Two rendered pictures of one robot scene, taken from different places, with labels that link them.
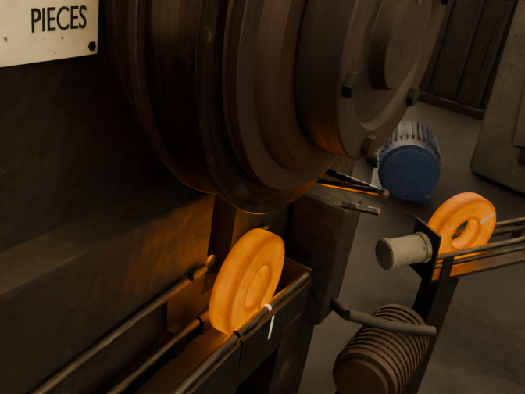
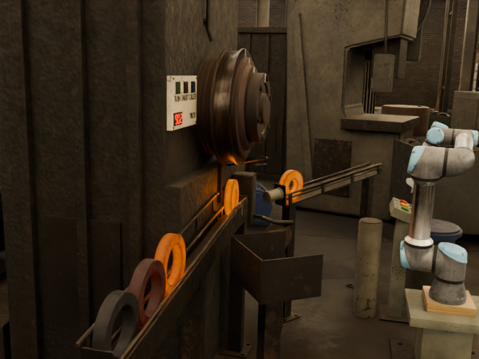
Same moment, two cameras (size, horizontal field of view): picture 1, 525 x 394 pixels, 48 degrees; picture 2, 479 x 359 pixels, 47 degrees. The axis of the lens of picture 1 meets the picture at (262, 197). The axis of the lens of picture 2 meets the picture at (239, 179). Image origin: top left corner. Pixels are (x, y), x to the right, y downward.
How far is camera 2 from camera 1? 159 cm
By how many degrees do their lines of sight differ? 20
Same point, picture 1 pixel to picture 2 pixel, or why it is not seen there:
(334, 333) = not seen: hidden behind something
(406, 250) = (274, 193)
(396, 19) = (263, 104)
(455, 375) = not seen: hidden behind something
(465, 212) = (291, 176)
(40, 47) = (190, 122)
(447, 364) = not seen: hidden behind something
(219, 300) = (227, 198)
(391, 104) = (264, 129)
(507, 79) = (292, 147)
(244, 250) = (230, 182)
